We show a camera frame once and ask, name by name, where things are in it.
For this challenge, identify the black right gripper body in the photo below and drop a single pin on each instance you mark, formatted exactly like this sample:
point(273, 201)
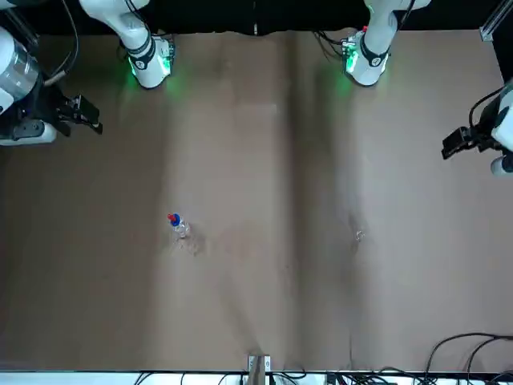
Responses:
point(40, 104)

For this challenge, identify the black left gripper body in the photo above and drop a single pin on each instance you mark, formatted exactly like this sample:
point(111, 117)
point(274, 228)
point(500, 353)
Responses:
point(487, 138)

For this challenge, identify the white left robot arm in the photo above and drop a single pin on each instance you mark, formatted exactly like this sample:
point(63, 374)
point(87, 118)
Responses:
point(376, 40)

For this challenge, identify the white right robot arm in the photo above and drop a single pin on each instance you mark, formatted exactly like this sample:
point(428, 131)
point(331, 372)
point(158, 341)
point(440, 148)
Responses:
point(136, 28)

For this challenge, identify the clear bottle blue cap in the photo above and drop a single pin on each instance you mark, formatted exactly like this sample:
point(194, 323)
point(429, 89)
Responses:
point(183, 230)

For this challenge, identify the silver aluminium frame post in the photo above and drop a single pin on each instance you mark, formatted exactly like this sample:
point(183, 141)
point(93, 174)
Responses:
point(491, 26)
point(258, 371)

